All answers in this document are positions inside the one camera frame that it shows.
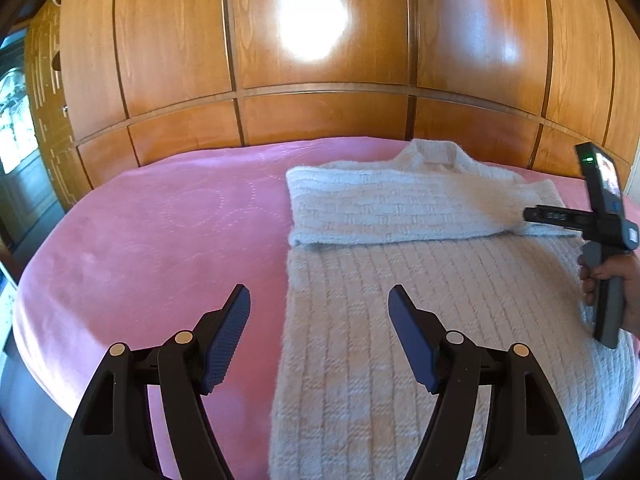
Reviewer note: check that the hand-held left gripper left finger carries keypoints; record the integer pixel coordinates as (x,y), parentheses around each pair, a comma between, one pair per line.
(227,340)

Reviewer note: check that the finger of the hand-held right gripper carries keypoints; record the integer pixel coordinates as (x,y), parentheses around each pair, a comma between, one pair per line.
(552,217)

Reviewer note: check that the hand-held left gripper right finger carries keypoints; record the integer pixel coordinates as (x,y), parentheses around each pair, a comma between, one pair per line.
(407,340)

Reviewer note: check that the white knit sweater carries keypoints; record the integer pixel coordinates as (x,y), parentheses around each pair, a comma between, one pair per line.
(350,335)

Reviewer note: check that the person's right hand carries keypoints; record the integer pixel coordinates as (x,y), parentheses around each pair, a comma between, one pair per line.
(629,280)

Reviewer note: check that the pink blanket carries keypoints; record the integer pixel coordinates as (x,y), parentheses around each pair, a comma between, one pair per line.
(150,240)

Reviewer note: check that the glossy wooden wardrobe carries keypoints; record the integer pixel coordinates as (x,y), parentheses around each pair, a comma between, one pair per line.
(325,120)

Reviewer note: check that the patterned wooden cabinet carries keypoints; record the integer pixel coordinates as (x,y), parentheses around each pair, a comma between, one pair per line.
(50,110)

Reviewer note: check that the glass door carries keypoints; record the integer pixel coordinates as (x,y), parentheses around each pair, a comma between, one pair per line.
(15,110)

